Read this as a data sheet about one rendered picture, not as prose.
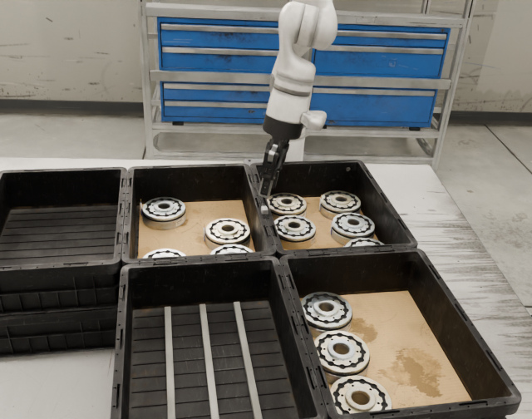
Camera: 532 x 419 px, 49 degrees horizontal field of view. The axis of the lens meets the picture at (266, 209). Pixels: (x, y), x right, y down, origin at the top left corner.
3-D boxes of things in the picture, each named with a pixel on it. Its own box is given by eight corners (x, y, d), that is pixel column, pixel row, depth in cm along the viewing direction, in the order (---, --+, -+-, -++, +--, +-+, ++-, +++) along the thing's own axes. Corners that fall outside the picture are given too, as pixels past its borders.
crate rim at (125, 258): (128, 174, 143) (127, 165, 142) (248, 170, 148) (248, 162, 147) (121, 273, 110) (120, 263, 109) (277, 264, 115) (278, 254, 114)
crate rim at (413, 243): (248, 170, 148) (248, 162, 147) (360, 167, 153) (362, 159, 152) (277, 264, 115) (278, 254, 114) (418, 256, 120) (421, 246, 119)
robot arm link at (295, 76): (263, 87, 105) (310, 98, 105) (283, -1, 99) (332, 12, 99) (264, 81, 111) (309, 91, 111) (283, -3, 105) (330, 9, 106)
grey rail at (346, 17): (140, 11, 295) (140, 2, 293) (463, 24, 309) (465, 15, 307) (138, 16, 287) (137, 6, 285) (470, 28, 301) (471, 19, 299)
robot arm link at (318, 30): (339, 30, 99) (347, -18, 107) (289, 17, 98) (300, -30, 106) (329, 61, 105) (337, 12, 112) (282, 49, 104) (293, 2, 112)
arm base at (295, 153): (267, 171, 172) (271, 117, 164) (298, 171, 174) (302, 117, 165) (271, 185, 164) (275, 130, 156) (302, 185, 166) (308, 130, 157)
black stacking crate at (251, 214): (131, 208, 148) (128, 168, 142) (246, 203, 153) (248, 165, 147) (126, 312, 115) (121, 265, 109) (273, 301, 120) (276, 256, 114)
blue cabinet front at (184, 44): (161, 120, 320) (157, 16, 291) (291, 123, 326) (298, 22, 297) (160, 122, 318) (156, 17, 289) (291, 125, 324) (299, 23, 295)
